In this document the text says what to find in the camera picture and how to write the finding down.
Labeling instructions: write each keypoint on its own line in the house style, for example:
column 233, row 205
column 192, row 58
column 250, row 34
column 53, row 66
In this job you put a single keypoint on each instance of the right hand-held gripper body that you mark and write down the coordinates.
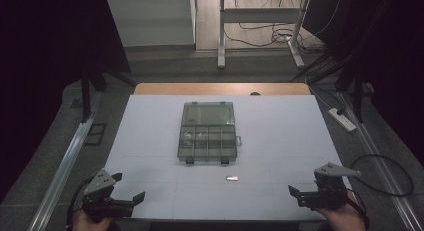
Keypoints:
column 328, row 191

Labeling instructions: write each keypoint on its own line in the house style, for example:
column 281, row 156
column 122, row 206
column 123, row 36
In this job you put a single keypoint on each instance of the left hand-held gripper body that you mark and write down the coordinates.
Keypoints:
column 100, row 199

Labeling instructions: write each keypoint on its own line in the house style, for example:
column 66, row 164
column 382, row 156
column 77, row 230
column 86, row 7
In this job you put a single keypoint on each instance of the small silver metal part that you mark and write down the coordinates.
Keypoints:
column 201, row 135
column 187, row 136
column 232, row 178

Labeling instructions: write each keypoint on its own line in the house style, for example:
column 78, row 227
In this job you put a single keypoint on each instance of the clear plastic compartment box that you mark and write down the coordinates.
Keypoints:
column 207, row 134

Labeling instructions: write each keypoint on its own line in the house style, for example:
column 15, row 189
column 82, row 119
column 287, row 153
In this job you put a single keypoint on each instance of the person's left hand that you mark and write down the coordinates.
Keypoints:
column 89, row 223

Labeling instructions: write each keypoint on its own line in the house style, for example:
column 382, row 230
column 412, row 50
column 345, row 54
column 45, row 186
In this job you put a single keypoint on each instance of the person's right hand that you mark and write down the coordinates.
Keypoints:
column 343, row 219

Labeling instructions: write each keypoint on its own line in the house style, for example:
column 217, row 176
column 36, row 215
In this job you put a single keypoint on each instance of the white table cover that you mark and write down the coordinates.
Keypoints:
column 266, row 141

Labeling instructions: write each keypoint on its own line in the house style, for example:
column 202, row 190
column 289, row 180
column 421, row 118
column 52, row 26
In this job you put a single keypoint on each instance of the white power strip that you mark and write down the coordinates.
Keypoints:
column 342, row 120

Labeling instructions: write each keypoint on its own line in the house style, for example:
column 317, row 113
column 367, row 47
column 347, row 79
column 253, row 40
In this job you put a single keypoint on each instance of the black metal stand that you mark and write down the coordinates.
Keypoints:
column 358, row 94
column 86, row 91

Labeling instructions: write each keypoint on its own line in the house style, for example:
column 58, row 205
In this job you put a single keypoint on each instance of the white cabinet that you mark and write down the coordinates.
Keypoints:
column 151, row 21

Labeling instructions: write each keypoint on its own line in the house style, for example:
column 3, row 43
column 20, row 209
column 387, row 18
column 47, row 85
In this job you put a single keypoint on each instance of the aluminium floor rail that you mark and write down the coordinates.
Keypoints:
column 63, row 169
column 383, row 164

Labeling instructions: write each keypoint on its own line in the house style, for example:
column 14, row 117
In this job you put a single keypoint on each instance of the black rectangular floor frame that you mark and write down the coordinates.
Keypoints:
column 95, row 134

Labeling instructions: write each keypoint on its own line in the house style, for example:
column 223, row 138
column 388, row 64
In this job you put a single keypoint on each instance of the white desk frame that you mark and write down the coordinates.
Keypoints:
column 260, row 16

